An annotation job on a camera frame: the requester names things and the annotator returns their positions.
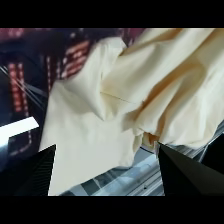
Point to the cream T-shirt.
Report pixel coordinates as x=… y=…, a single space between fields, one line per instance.
x=140 y=90

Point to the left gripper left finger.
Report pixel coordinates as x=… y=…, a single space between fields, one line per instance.
x=30 y=176

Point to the silver frame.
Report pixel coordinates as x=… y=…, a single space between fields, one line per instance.
x=146 y=181

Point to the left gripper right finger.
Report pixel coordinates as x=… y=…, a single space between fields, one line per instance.
x=186 y=176

